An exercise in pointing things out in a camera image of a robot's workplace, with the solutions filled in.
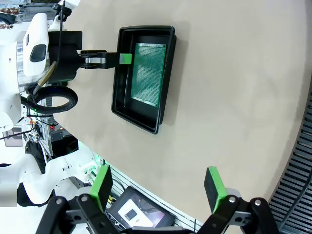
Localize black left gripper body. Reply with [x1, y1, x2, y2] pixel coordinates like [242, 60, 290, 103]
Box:
[47, 30, 83, 82]

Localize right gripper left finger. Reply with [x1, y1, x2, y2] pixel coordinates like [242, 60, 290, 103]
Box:
[36, 165, 118, 234]

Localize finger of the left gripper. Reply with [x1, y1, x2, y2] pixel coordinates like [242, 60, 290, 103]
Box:
[77, 49, 133, 71]

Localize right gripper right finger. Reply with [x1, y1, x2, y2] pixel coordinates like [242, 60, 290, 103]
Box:
[199, 166, 279, 234]

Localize black plastic ESD tray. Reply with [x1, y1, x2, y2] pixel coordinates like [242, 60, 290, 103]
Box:
[111, 25, 177, 135]

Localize green perforated circuit board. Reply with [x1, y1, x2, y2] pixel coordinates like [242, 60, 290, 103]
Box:
[130, 43, 167, 108]

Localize black touchscreen display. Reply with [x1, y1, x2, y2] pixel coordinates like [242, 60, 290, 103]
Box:
[107, 186, 176, 232]

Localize black control box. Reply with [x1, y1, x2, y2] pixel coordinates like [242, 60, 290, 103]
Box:
[47, 124, 79, 156]

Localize black slotted board rack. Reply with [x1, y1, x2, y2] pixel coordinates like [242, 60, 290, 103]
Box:
[268, 92, 312, 234]

